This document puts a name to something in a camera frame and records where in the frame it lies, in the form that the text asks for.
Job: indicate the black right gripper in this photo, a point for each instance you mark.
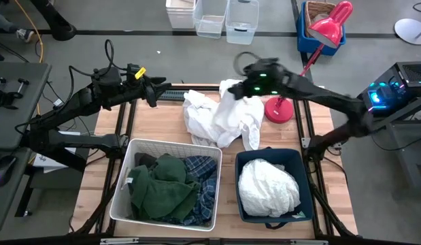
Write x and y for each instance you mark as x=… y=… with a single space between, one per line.
x=266 y=80

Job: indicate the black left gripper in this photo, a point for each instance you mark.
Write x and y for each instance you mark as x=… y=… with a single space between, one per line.
x=137 y=83

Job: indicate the blue plaid flannel garment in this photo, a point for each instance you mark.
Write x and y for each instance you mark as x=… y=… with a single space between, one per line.
x=206 y=180

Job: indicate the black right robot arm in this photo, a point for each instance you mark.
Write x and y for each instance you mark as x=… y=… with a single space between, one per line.
x=325 y=98

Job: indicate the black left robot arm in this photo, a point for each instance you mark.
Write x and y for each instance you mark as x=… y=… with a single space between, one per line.
x=77 y=102

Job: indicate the black ribbed strip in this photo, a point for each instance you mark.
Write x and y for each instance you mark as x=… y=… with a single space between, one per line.
x=171 y=95

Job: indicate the yellow tag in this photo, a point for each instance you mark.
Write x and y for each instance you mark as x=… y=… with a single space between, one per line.
x=140 y=73

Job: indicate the white plastic laundry basket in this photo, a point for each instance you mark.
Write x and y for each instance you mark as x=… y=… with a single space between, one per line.
x=169 y=147

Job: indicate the clear plastic bin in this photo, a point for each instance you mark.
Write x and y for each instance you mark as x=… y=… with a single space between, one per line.
x=210 y=20
x=242 y=24

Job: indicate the black garment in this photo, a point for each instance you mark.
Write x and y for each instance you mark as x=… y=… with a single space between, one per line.
x=143 y=159

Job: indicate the white plastic bin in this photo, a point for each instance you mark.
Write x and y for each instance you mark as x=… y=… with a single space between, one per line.
x=179 y=15

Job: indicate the blue plastic crate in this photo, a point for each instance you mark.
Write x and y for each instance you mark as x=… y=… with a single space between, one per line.
x=303 y=42

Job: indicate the navy fabric bin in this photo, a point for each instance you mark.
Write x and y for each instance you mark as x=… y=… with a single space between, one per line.
x=302 y=163

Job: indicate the white crinkled garment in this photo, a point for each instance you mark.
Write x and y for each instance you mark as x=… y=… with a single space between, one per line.
x=268 y=187

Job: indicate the dark green garment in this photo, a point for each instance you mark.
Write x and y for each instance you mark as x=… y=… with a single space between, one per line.
x=162 y=190

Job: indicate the wicker basket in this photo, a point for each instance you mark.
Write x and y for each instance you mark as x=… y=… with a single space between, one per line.
x=314 y=10

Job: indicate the red desk lamp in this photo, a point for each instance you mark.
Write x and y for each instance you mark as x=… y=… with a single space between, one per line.
x=329 y=27

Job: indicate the black stand base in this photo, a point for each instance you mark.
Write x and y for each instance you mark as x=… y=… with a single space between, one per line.
x=57 y=24

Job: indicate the white paper box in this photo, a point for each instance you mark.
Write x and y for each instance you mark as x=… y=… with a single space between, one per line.
x=48 y=161

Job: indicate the white green label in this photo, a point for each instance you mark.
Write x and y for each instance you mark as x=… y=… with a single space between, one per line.
x=300 y=214

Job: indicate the person's shoe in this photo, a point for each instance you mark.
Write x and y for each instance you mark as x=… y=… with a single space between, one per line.
x=25 y=34

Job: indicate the grey side table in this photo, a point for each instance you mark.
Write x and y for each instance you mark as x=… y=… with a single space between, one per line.
x=13 y=115

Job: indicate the black lit computer tower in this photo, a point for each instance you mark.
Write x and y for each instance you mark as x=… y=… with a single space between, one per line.
x=400 y=81

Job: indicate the person's leg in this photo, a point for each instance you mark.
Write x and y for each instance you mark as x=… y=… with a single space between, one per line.
x=2 y=21

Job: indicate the black computer mouse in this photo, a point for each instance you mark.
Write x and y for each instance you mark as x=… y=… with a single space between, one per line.
x=2 y=169

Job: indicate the grey metal stand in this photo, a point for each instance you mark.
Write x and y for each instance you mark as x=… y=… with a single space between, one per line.
x=404 y=149

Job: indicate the black metal table frame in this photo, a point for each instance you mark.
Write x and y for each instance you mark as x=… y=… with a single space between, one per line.
x=312 y=119

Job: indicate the round grey base plate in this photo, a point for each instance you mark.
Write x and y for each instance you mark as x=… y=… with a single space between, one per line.
x=409 y=30

